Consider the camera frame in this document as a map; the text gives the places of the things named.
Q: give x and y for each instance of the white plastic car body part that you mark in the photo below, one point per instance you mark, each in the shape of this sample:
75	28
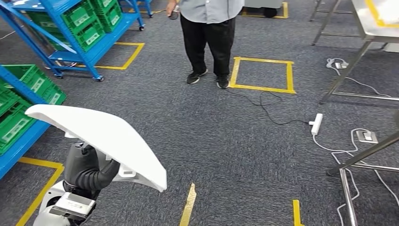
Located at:
103	134

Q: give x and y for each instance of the blue metal shelf rack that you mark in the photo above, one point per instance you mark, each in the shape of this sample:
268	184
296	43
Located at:
149	7
69	35
21	146

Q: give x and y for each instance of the person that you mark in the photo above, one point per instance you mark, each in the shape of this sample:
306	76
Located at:
209	37

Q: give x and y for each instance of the yellow floor tape square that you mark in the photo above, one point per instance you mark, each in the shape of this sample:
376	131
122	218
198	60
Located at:
284	11
290	78
131	57

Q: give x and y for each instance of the yellow floor tape strip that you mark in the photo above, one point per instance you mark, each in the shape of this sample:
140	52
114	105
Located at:
297	213
188	202

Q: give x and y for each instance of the black handheld device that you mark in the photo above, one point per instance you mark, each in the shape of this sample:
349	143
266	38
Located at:
174	14

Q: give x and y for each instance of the white power strip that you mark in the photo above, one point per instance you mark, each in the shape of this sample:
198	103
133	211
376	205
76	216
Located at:
316	124

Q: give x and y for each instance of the white wheeled cabinet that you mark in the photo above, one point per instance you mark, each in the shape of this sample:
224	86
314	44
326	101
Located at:
261	3

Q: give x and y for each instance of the steel floor socket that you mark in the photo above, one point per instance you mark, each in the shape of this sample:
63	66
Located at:
341	65
367	136

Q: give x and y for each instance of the yellow tape outline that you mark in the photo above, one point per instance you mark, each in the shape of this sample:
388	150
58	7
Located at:
371	12

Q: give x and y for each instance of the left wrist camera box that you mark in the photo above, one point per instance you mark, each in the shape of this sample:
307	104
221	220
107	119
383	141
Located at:
73	204

